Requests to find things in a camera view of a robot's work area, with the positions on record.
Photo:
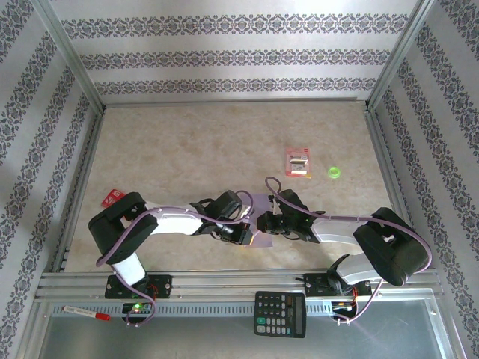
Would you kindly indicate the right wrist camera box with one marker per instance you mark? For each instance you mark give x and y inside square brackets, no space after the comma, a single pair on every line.
[275,205]

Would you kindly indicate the red card packet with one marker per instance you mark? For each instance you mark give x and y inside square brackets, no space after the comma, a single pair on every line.
[111,199]

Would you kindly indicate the aluminium mounting rail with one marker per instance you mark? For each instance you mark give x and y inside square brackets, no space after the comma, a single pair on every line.
[232,284]

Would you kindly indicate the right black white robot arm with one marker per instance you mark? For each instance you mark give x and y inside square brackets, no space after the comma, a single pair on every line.
[396,258]

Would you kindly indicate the lilac paper sheet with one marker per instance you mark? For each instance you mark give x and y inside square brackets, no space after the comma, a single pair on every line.
[262,242]

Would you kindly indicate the aluminium frame post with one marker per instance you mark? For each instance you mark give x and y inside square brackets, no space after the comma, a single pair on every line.
[68,52]
[400,52]

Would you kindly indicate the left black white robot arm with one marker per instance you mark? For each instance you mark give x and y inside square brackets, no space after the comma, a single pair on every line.
[98,230]

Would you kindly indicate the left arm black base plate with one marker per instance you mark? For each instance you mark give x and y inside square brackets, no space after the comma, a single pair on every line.
[164,286]

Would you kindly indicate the aluminium back rail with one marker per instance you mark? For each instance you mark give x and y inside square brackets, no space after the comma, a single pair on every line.
[232,101]

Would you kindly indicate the aluminium side rail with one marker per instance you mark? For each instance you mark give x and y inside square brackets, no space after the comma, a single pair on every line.
[85,164]
[382,149]

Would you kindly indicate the black desk calculator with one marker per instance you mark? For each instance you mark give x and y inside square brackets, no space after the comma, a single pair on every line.
[280,314]

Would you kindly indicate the pink battery blister pack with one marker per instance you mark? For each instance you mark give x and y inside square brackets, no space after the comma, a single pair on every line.
[297,157]

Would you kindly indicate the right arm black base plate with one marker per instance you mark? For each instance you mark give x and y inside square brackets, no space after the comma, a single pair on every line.
[316,286]

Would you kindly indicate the grey metal shelf panel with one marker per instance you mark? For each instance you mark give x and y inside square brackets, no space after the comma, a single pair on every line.
[187,340]

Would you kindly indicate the white marker with red cap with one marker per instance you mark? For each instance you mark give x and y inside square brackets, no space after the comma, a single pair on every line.
[86,312]

